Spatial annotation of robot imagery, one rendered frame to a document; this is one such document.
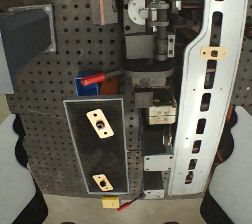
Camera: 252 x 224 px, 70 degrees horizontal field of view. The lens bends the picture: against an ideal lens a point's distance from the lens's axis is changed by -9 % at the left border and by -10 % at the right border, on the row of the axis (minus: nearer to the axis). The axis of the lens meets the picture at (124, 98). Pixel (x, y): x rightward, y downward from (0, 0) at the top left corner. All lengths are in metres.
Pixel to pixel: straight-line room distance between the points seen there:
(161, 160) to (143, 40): 0.40
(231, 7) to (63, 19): 0.64
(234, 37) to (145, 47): 0.32
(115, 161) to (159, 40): 0.36
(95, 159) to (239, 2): 0.60
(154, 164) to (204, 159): 0.28
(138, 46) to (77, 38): 0.52
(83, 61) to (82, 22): 0.18
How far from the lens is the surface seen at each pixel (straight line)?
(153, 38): 0.40
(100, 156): 0.57
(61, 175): 1.48
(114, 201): 0.76
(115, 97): 0.45
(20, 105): 1.16
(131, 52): 0.41
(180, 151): 0.81
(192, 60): 0.61
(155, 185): 0.90
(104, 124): 0.49
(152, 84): 0.53
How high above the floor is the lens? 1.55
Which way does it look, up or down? 60 degrees down
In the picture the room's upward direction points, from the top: 178 degrees counter-clockwise
